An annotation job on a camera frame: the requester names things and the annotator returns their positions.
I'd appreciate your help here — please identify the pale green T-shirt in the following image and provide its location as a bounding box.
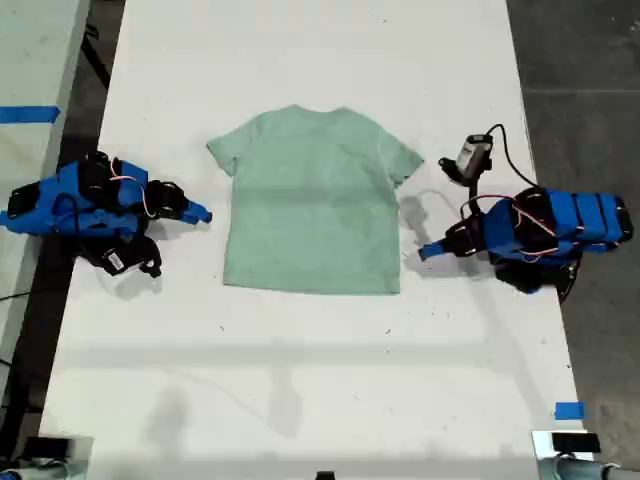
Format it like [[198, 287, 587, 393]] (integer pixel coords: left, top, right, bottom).
[[205, 103, 426, 297]]

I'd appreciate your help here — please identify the black metal strut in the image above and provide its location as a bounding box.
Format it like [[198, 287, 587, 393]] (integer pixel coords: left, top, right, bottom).
[[79, 22, 112, 91]]

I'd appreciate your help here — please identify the long blue tape strip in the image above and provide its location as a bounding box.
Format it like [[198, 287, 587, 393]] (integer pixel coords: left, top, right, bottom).
[[0, 105, 62, 124]]

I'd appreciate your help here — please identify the white side table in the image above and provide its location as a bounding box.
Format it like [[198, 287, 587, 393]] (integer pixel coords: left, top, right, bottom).
[[0, 0, 92, 401]]

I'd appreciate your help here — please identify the blue tape patch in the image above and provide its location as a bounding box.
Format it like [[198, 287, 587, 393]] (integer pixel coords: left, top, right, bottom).
[[554, 401, 586, 421]]

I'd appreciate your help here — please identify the small black box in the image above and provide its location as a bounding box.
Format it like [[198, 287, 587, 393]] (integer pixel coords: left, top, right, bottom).
[[23, 436, 70, 460], [551, 432, 601, 452]]

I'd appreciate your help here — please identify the pale grey padded tube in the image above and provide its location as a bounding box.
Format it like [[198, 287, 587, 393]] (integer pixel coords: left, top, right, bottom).
[[538, 455, 640, 480], [0, 460, 71, 480]]

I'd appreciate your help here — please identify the black camera box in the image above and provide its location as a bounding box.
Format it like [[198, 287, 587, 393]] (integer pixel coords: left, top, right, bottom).
[[97, 238, 164, 280], [438, 133, 494, 186]]

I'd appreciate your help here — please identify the black camera cable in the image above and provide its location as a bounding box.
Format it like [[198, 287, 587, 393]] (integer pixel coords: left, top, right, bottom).
[[53, 192, 109, 224], [484, 123, 541, 191]]

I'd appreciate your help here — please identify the black base cable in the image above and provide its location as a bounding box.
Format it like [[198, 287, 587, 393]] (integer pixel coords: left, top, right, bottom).
[[558, 244, 584, 306]]

